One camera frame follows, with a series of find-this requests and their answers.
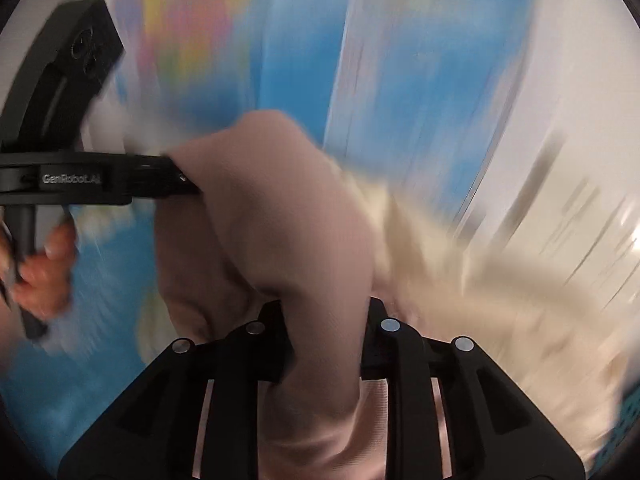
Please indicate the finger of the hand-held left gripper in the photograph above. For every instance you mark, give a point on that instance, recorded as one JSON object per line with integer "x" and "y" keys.
{"x": 160, "y": 177}

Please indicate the pink garment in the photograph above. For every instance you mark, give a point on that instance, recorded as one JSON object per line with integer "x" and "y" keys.
{"x": 280, "y": 220}

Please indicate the person's left hand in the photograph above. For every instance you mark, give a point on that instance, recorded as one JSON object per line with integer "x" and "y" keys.
{"x": 47, "y": 280}

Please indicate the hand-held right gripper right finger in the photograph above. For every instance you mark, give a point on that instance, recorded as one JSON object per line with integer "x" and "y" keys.
{"x": 380, "y": 352}

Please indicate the blue floral bed sheet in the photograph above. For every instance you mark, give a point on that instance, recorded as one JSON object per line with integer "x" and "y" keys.
{"x": 90, "y": 360}

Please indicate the teal dotted cloth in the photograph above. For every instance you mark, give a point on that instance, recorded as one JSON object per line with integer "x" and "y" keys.
{"x": 625, "y": 425}

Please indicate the large colourful wall map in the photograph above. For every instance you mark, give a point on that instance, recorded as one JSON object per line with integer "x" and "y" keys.
{"x": 280, "y": 35}

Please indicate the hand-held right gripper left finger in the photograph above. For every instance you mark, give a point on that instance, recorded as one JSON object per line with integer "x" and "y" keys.
{"x": 272, "y": 347}

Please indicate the beige cloth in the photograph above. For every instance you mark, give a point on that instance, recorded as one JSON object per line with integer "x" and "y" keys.
{"x": 450, "y": 290}

